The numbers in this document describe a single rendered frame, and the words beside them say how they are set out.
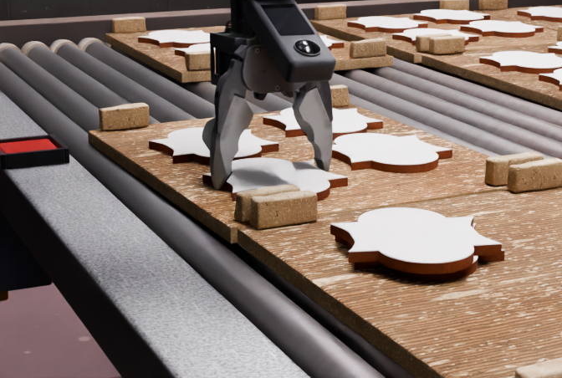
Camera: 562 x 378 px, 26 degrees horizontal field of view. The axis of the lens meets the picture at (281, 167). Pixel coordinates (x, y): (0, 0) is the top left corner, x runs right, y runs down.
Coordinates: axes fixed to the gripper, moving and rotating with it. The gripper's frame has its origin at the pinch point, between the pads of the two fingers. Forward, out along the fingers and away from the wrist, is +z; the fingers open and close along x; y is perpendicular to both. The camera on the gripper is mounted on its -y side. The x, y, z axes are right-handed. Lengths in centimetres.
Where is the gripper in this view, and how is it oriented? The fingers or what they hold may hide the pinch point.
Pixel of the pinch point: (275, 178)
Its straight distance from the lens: 118.6
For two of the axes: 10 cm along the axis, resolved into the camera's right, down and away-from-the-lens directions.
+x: -9.0, 1.1, -4.2
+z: 0.2, 9.7, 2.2
